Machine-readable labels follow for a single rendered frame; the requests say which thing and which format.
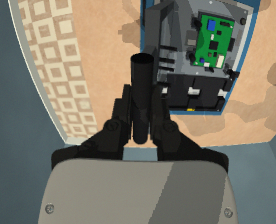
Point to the green circuit board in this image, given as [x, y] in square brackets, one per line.
[213, 41]

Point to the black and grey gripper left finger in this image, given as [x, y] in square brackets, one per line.
[110, 141]

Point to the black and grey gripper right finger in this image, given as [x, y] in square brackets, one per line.
[175, 145]

